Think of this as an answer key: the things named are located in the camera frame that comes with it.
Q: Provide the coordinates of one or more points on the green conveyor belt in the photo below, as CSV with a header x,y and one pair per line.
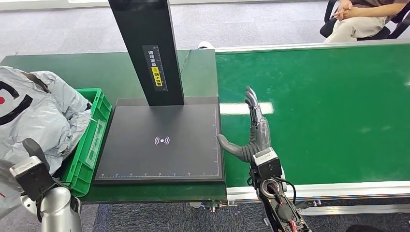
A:
x,y
320,112

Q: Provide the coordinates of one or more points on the grey package with red dot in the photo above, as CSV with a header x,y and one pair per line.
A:
x,y
73,105

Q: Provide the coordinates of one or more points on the person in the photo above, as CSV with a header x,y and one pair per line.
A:
x,y
358,27

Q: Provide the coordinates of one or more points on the white cylindrical object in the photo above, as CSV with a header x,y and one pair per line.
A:
x,y
206,45

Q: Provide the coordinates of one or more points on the dark green table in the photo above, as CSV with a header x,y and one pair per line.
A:
x,y
96,64

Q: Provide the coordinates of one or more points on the grey package with red print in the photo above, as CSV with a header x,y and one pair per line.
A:
x,y
19,134

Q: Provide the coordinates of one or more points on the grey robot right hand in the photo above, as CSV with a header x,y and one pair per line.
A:
x,y
260,139

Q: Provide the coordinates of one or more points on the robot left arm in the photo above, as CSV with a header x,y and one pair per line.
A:
x,y
59,211

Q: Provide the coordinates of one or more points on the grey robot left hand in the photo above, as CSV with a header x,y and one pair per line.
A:
x,y
33,149

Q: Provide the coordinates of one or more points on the green plastic crate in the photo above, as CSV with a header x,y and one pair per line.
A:
x,y
96,144

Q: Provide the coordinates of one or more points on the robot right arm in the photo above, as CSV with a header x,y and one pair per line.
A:
x,y
285,213

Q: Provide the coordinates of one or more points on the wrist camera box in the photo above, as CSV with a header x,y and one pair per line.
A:
x,y
267,165
33,179

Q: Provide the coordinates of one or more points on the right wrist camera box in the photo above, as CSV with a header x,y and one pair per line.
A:
x,y
267,165

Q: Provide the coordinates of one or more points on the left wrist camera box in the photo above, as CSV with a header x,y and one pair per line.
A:
x,y
33,179

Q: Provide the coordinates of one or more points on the black office chair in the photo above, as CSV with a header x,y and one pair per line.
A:
x,y
381,33

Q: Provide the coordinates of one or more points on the black inbound scanning machine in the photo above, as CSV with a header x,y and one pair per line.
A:
x,y
144,157

